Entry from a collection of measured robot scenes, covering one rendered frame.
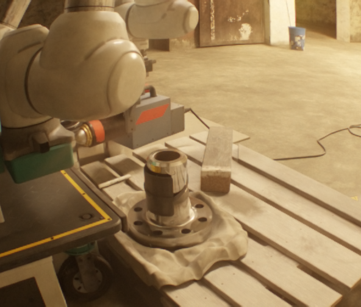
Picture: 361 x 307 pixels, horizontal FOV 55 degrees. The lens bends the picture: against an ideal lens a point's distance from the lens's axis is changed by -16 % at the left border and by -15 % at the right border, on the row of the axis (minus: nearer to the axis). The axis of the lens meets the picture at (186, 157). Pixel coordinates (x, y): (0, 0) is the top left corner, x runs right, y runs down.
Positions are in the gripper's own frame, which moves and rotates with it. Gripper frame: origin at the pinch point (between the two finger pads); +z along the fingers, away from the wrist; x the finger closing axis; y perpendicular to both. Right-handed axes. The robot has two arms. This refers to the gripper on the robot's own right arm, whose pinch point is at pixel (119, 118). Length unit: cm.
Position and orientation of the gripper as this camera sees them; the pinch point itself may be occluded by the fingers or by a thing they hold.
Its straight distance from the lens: 113.2
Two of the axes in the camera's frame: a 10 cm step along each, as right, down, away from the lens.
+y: -8.0, 2.6, -5.4
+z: 0.2, 9.1, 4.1
